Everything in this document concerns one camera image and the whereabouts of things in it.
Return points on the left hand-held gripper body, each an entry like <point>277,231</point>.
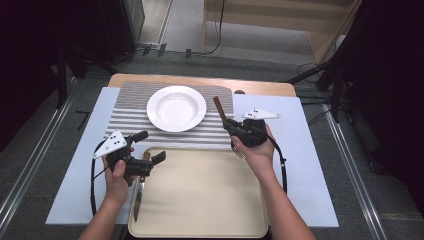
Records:
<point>111,143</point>

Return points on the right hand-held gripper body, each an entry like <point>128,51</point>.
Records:
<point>255,133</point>

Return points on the white deep plate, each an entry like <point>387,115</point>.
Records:
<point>176,109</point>

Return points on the beige plastic tray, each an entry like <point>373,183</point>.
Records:
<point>200,193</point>

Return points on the person's right hand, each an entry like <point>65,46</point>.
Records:
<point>260,160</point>

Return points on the person's left hand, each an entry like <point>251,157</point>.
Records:
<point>116,186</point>

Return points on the black round table grommet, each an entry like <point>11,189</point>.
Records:
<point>239,92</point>

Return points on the striped grey white placemat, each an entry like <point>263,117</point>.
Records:
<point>130,100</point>

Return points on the white table cover sheet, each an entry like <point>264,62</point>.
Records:
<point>300,166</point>

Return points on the black metal stand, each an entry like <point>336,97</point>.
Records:
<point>61,80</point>
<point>335,86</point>

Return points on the dark cabinet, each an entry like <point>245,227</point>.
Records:
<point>123,26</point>

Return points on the light wooden shelf unit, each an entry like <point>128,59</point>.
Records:
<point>266,15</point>

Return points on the black floor bracket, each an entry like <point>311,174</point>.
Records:
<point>84,119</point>

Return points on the metal floor rail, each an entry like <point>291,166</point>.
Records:
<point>33,160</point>
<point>350,166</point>

